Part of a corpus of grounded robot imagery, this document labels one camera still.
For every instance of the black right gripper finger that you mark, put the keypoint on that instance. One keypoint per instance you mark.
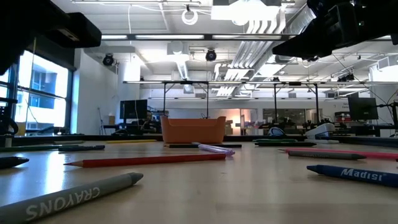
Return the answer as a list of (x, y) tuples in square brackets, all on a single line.
[(311, 51), (308, 39)]

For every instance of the pink pencil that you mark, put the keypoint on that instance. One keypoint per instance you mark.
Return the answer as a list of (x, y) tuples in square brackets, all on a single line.
[(373, 154)]

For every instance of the blue crayon with white lettering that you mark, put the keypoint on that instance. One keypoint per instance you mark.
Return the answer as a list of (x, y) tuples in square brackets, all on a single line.
[(357, 175)]

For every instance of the clear purple pen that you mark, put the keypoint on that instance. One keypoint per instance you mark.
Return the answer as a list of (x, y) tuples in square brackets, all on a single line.
[(217, 150)]

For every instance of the orange plastic bin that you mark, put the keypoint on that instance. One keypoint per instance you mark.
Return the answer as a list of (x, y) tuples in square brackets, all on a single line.
[(192, 132)]

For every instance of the red pencil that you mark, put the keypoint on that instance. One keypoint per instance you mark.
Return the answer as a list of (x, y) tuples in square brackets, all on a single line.
[(146, 160)]

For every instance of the yellow pencil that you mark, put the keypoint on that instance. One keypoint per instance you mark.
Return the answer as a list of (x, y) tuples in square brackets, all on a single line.
[(130, 141)]

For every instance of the dark blue crayon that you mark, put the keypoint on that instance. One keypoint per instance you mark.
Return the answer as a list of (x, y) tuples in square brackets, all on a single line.
[(81, 148)]

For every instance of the grey crayon with white lettering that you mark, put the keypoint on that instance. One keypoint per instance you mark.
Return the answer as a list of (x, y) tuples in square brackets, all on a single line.
[(77, 194)]

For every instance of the green pencil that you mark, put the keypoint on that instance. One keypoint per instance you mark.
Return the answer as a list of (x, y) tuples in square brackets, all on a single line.
[(31, 148)]

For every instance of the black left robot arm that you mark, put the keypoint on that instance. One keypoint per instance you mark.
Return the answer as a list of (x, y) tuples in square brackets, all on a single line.
[(31, 25)]

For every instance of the black computer monitor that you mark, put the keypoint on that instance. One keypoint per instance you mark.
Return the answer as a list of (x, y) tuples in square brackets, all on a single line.
[(362, 109), (133, 109)]

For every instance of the white stapler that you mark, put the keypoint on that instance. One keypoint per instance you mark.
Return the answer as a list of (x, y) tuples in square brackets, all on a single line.
[(321, 130)]

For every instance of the black ceiling speaker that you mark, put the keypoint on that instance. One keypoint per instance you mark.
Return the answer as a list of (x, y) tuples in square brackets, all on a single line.
[(211, 55), (108, 59)]

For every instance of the long ceiling light bar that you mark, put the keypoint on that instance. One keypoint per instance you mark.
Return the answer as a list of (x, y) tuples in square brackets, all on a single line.
[(168, 37)]

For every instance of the person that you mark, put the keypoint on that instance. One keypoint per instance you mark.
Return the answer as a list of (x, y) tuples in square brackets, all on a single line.
[(149, 117)]

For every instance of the large window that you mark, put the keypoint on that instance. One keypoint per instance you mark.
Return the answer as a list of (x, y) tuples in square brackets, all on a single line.
[(46, 105)]

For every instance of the black ceiling camera rig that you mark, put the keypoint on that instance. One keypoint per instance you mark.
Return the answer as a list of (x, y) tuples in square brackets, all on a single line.
[(311, 58)]

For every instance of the black metal gantry frame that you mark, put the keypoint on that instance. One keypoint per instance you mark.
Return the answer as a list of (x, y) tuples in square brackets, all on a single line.
[(275, 105), (186, 82)]

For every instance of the black aluminium table frame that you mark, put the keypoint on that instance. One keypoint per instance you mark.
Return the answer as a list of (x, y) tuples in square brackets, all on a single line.
[(239, 138)]

